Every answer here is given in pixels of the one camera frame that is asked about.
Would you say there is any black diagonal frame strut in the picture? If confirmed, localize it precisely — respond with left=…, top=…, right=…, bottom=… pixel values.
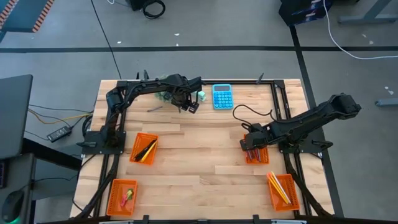
left=284, top=154, right=331, bottom=217
left=74, top=154, right=125, bottom=219

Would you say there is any black power adapter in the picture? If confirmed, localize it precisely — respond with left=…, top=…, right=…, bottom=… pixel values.
left=46, top=126, right=73, bottom=144

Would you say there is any grey desk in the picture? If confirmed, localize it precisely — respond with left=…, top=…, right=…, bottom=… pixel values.
left=0, top=152, right=37, bottom=224

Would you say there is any yellow floor wire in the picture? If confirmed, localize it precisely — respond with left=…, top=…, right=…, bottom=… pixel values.
left=27, top=104, right=94, bottom=126

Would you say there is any yellow highlighter marker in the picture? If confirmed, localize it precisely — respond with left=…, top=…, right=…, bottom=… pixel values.
left=139, top=141, right=158, bottom=163

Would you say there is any black computer mouse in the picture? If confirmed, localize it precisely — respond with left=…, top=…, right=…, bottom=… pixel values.
left=1, top=189, right=26, bottom=223

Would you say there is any black equipment case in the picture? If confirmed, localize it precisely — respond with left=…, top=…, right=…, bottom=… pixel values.
left=278, top=0, right=333, bottom=27

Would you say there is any coiled black cable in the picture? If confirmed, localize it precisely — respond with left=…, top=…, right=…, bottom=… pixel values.
left=142, top=0, right=167, bottom=20

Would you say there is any green succulent in white pot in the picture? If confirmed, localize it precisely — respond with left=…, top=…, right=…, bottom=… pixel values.
left=154, top=73, right=175, bottom=102

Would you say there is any black pen with clip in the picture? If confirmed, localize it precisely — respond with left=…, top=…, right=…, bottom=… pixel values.
left=134, top=139, right=158, bottom=162

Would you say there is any small black box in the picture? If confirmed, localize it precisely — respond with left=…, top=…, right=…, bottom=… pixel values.
left=125, top=0, right=147, bottom=12

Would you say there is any grey metal foot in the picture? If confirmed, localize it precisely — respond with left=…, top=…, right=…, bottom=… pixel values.
left=374, top=98, right=398, bottom=108

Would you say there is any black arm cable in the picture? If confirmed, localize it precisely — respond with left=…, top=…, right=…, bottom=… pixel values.
left=232, top=104, right=278, bottom=129
left=123, top=77, right=195, bottom=105

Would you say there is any black desk monitor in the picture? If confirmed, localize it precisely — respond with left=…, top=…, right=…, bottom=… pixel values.
left=0, top=73, right=34, bottom=161

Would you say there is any teal platform with hazard stripes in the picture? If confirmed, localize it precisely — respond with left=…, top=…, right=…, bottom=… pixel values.
left=0, top=0, right=55, bottom=34

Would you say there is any blue calculator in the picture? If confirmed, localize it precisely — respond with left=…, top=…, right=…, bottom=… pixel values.
left=211, top=83, right=234, bottom=111

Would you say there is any white pencil with yellow cap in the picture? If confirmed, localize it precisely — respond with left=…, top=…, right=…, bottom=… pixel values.
left=271, top=170, right=292, bottom=205

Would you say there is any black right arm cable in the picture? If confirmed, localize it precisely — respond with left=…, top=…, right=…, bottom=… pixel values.
left=232, top=104, right=278, bottom=129

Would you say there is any grey metal stand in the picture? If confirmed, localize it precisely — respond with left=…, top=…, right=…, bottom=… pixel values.
left=337, top=0, right=398, bottom=26

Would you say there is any black table frame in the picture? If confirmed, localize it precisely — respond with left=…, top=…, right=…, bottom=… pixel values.
left=93, top=79, right=312, bottom=224

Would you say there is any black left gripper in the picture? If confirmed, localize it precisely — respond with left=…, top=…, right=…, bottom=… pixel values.
left=161, top=73, right=203, bottom=112

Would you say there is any orange perforated plastic bin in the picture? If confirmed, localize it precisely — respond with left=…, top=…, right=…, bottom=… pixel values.
left=266, top=172, right=301, bottom=213
left=243, top=133, right=271, bottom=166
left=106, top=179, right=138, bottom=217
left=129, top=132, right=160, bottom=166

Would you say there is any white floor cable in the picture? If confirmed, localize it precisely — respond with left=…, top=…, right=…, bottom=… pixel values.
left=322, top=0, right=398, bottom=60

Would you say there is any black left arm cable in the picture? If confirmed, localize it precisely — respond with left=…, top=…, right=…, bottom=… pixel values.
left=123, top=77, right=195, bottom=105

